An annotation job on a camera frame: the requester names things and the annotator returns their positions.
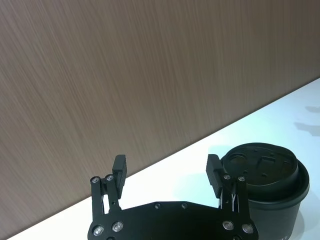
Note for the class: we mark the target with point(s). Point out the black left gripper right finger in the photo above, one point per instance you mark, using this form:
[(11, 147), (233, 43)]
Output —
[(214, 175)]

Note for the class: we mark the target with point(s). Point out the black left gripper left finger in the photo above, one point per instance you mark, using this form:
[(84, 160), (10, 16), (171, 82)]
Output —
[(118, 175)]

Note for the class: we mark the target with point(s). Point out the black plastic cup lid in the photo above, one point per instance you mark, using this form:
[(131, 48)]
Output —
[(265, 165)]

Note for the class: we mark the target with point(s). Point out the black paper cup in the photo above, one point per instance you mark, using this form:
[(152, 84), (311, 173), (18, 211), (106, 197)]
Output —
[(272, 217)]

